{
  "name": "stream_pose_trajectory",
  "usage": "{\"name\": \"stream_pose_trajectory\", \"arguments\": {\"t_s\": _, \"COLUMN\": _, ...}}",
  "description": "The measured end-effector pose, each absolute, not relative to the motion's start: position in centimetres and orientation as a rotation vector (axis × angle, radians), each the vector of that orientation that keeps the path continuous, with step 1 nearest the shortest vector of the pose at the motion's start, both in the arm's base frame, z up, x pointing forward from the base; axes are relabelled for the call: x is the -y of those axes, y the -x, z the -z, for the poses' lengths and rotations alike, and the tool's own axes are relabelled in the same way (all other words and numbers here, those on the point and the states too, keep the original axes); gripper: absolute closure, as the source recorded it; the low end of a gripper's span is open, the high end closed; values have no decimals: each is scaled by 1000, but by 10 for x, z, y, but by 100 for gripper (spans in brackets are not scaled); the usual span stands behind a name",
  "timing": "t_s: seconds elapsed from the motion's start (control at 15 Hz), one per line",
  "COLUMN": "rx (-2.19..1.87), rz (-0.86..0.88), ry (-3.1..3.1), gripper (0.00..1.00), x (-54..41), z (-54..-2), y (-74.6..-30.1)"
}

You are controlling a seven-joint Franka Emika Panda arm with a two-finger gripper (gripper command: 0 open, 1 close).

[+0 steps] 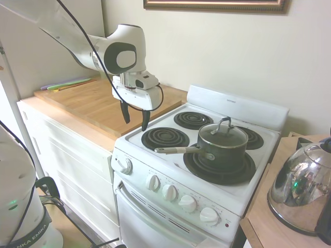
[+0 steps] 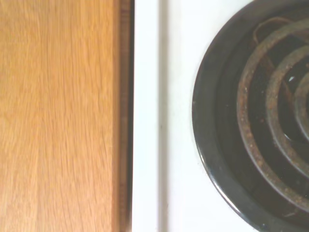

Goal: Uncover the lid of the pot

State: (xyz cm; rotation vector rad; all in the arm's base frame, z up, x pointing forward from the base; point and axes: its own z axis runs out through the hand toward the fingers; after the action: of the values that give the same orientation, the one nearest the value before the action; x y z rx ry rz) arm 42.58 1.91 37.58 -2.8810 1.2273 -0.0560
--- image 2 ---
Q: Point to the black coil burner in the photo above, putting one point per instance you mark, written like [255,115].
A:
[207,108]

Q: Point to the wooden kitchen counter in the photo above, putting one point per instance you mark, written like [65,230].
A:
[60,116]

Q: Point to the white electric stove top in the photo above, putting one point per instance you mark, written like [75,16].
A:
[178,96]

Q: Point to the rusty coil heating element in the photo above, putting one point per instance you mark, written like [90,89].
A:
[243,108]

